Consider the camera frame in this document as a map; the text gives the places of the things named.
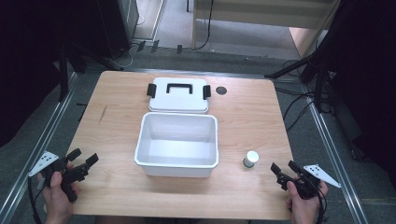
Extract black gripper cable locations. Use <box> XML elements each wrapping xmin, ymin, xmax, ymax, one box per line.
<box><xmin>27</xmin><ymin>175</ymin><xmax>45</xmax><ymax>224</ymax></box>
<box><xmin>315</xmin><ymin>186</ymin><xmax>329</xmax><ymax>224</ymax></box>

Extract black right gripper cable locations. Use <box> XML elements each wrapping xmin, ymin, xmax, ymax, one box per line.
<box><xmin>315</xmin><ymin>186</ymin><xmax>329</xmax><ymax>224</ymax></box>

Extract person's left hand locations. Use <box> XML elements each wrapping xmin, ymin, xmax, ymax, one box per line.
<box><xmin>36</xmin><ymin>163</ymin><xmax>81</xmax><ymax>219</ymax></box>

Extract black metal stand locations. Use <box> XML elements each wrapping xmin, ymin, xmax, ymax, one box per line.
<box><xmin>57</xmin><ymin>43</ymin><xmax>71</xmax><ymax>103</ymax></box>

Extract white lid with black handle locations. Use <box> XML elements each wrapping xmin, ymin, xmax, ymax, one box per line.
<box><xmin>146</xmin><ymin>77</ymin><xmax>212</xmax><ymax>115</ymax></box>

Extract black hanging cable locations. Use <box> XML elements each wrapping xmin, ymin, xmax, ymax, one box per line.
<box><xmin>186</xmin><ymin>0</ymin><xmax>216</xmax><ymax>51</ymax></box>

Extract white plastic storage box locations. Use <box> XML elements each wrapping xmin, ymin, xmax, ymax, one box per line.
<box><xmin>134</xmin><ymin>111</ymin><xmax>219</xmax><ymax>179</ymax></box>

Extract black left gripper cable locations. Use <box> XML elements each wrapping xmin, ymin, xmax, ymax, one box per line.
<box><xmin>27</xmin><ymin>175</ymin><xmax>45</xmax><ymax>224</ymax></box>

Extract black tripod stand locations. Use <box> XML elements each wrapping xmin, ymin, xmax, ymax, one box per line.
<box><xmin>263</xmin><ymin>0</ymin><xmax>347</xmax><ymax>114</ymax></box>

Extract light wooden desk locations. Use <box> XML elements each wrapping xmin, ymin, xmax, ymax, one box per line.
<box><xmin>191</xmin><ymin>0</ymin><xmax>342</xmax><ymax>61</ymax></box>

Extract white floor cable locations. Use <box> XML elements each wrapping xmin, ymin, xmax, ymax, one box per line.
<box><xmin>107</xmin><ymin>15</ymin><xmax>148</xmax><ymax>71</ymax></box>

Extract dark cabinet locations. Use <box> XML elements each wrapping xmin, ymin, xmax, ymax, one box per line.
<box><xmin>92</xmin><ymin>0</ymin><xmax>140</xmax><ymax>61</ymax></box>

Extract dark curtain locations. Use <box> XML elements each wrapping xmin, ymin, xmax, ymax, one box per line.
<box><xmin>311</xmin><ymin>0</ymin><xmax>396</xmax><ymax>180</ymax></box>

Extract person's right hand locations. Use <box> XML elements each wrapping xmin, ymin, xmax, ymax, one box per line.
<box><xmin>285</xmin><ymin>178</ymin><xmax>330</xmax><ymax>222</ymax></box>

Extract small white bottle green label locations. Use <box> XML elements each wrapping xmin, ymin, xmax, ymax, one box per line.
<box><xmin>242</xmin><ymin>150</ymin><xmax>261</xmax><ymax>169</ymax></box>

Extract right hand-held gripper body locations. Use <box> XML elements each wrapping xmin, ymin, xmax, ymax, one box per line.
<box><xmin>277</xmin><ymin>163</ymin><xmax>342</xmax><ymax>201</ymax></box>

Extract metal floor rail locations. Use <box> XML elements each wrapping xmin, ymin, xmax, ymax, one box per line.
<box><xmin>0</xmin><ymin>70</ymin><xmax>79</xmax><ymax>224</ymax></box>
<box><xmin>299</xmin><ymin>83</ymin><xmax>372</xmax><ymax>224</ymax></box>

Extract black floor cables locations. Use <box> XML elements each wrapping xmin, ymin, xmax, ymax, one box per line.
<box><xmin>274</xmin><ymin>59</ymin><xmax>316</xmax><ymax>133</ymax></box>

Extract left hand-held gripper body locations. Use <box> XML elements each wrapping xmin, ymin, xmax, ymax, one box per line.
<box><xmin>28</xmin><ymin>150</ymin><xmax>90</xmax><ymax>203</ymax></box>

